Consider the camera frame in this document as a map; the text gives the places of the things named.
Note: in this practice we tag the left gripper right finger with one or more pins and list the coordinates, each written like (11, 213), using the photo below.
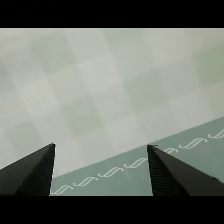
(178, 176)

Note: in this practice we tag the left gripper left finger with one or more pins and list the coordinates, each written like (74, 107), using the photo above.
(30, 175)

